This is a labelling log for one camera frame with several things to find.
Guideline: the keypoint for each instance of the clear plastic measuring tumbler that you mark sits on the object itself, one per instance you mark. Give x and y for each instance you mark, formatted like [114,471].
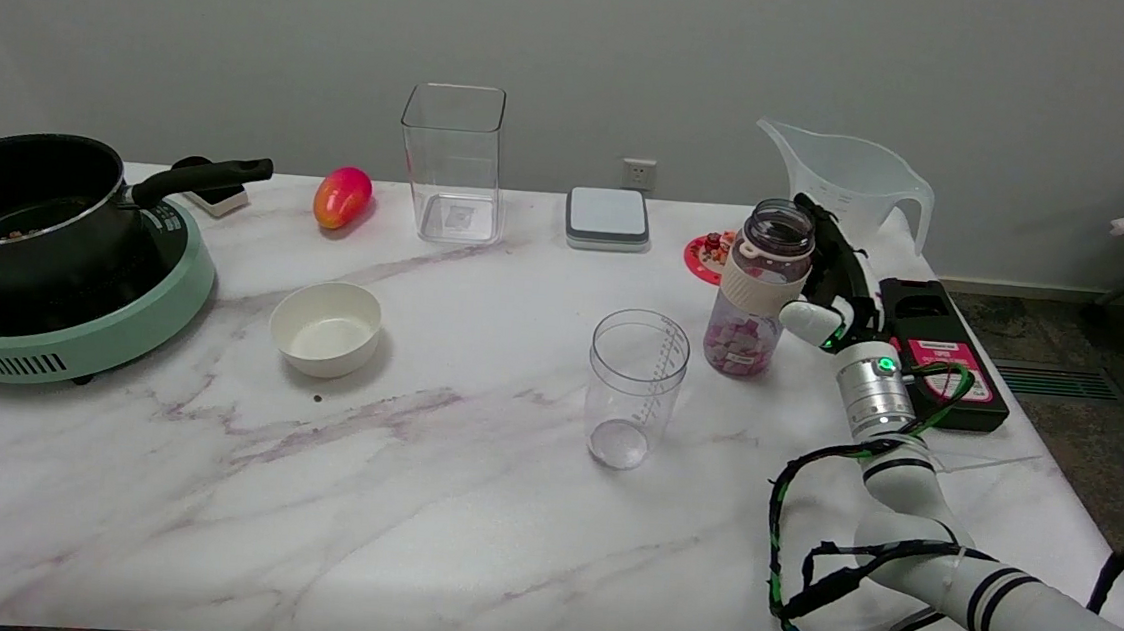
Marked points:
[635,386]

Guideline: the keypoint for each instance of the white grey square lid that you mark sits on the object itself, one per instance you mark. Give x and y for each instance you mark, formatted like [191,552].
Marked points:
[608,217]

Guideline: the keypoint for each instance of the white bowl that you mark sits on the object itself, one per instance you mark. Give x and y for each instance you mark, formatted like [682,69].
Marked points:
[325,329]

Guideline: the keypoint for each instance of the red yellow toy mango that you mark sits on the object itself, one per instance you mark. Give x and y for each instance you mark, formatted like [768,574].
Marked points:
[342,197]

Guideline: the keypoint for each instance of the black device with red label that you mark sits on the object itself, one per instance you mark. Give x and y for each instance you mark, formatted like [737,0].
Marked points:
[924,309]

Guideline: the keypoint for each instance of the white wall socket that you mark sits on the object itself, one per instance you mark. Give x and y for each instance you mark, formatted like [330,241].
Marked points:
[638,174]

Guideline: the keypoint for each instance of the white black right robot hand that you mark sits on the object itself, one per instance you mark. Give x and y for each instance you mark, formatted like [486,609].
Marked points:
[845,293]

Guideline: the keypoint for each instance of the white black small box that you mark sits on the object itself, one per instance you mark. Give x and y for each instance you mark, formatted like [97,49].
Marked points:
[220,198]

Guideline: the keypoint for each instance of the red round coaster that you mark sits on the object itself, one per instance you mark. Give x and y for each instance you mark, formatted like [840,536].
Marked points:
[705,257]

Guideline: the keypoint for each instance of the translucent plastic measuring jug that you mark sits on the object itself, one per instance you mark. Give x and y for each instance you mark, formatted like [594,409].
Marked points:
[863,184]

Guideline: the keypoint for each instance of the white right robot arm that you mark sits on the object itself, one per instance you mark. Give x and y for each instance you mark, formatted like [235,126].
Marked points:
[953,567]

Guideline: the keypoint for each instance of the clear bottle with pink contents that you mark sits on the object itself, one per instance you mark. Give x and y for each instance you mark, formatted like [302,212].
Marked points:
[758,291]

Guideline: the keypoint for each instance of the clear square container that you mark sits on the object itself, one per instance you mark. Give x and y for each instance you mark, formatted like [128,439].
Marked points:
[454,162]

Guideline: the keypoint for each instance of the green induction cooker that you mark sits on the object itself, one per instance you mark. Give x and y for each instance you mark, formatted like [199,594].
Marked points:
[120,326]

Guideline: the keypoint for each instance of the floor vent grille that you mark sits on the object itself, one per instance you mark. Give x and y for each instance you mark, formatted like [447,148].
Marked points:
[1058,380]

